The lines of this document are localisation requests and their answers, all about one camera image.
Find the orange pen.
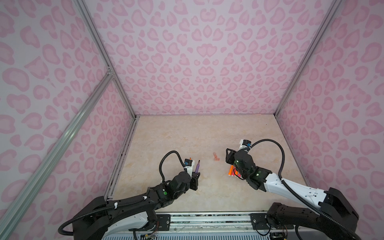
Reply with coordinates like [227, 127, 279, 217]
[228, 165, 234, 176]

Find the purple pen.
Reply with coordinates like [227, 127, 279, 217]
[195, 160, 201, 173]

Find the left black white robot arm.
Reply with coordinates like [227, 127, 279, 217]
[71, 172, 200, 240]

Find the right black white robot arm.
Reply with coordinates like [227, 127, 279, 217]
[226, 149, 360, 240]

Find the right corner aluminium profile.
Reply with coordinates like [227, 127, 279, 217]
[274, 0, 345, 119]

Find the corner aluminium profile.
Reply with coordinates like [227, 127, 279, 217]
[274, 0, 345, 119]
[73, 0, 137, 120]

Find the left corner aluminium profile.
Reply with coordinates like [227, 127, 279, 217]
[73, 0, 137, 120]

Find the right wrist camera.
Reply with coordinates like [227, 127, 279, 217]
[239, 140, 252, 151]

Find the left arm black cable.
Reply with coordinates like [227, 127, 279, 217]
[158, 150, 186, 183]

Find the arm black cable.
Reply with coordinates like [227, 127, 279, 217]
[248, 138, 362, 240]
[158, 150, 186, 183]

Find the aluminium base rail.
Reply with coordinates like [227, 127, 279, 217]
[104, 212, 297, 240]

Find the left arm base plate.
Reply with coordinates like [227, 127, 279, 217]
[157, 214, 171, 232]

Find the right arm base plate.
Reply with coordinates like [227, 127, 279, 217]
[250, 213, 270, 231]

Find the diagonal aluminium wall profile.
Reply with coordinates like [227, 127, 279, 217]
[1, 72, 115, 240]

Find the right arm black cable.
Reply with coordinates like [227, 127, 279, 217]
[248, 138, 362, 240]

